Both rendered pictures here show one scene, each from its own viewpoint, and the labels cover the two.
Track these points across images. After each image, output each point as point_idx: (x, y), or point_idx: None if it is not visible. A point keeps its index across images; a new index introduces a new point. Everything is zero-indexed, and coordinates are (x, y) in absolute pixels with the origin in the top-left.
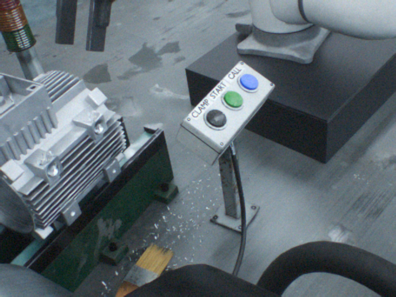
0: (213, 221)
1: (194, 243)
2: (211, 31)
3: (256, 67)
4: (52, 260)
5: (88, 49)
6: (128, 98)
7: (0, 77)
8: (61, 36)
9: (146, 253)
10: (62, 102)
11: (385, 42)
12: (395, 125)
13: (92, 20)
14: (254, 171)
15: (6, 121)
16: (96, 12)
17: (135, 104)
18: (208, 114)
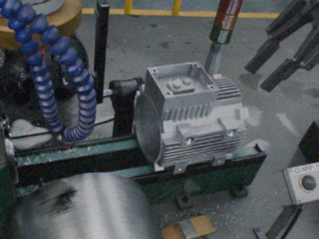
0: (253, 231)
1: (232, 235)
2: None
3: None
4: (150, 183)
5: (260, 87)
6: (259, 110)
7: (197, 66)
8: (250, 66)
9: (201, 218)
10: (221, 103)
11: None
12: None
13: (278, 71)
14: (307, 222)
15: (184, 98)
16: (284, 67)
17: (260, 117)
18: (305, 176)
